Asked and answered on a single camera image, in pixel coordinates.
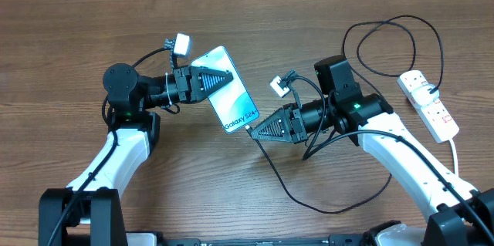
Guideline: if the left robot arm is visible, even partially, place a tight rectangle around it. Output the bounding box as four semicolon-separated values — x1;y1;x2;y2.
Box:
38;63;237;246

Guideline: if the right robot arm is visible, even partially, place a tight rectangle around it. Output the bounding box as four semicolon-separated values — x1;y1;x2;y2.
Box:
247;55;493;245

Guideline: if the black aluminium mounting rail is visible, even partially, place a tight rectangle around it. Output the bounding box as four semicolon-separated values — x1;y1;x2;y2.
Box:
123;232;425;246

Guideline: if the white power strip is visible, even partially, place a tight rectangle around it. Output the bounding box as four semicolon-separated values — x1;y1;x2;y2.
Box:
397;70;459;143

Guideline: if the white power strip cord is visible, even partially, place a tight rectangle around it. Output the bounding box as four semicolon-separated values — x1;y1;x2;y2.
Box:
448;138;460;177

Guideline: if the blue Samsung Galaxy smartphone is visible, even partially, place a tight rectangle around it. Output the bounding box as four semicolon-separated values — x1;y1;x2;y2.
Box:
191;46;259;133

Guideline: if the white charger plug adapter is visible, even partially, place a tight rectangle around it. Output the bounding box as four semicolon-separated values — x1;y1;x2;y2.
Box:
411;84;439;109

